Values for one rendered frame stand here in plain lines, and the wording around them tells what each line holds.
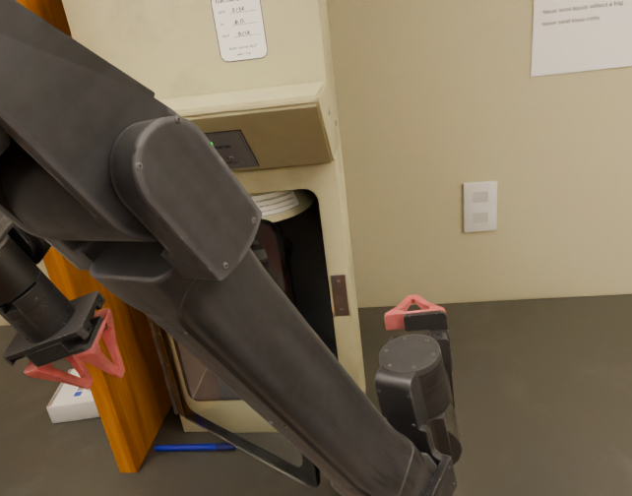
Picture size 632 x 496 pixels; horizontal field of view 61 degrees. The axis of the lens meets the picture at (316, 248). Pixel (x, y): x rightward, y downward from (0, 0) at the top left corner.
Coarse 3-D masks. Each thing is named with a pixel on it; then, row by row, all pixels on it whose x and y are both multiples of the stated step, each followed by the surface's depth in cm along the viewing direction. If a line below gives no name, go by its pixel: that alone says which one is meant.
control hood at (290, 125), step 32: (192, 96) 69; (224, 96) 65; (256, 96) 62; (288, 96) 59; (320, 96) 59; (224, 128) 62; (256, 128) 62; (288, 128) 62; (320, 128) 62; (288, 160) 69; (320, 160) 69
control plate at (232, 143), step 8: (208, 136) 63; (216, 136) 63; (224, 136) 63; (232, 136) 63; (240, 136) 63; (216, 144) 65; (224, 144) 65; (232, 144) 65; (240, 144) 65; (224, 152) 66; (232, 152) 66; (240, 152) 66; (248, 152) 66; (224, 160) 68; (232, 160) 68; (240, 160) 68; (248, 160) 68; (256, 160) 69
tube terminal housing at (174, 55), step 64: (64, 0) 67; (128, 0) 66; (192, 0) 65; (320, 0) 66; (128, 64) 69; (192, 64) 69; (256, 64) 68; (320, 64) 67; (256, 192) 75; (320, 192) 74
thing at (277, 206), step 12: (264, 192) 79; (276, 192) 79; (288, 192) 80; (300, 192) 82; (264, 204) 78; (276, 204) 79; (288, 204) 80; (300, 204) 81; (264, 216) 78; (276, 216) 79; (288, 216) 80
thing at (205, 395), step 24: (264, 240) 60; (264, 264) 61; (288, 288) 61; (168, 336) 83; (192, 360) 81; (192, 384) 84; (216, 384) 79; (192, 408) 88; (216, 408) 83; (240, 408) 78; (216, 432) 86; (240, 432) 81; (264, 432) 76; (264, 456) 79; (288, 456) 75; (312, 480) 73
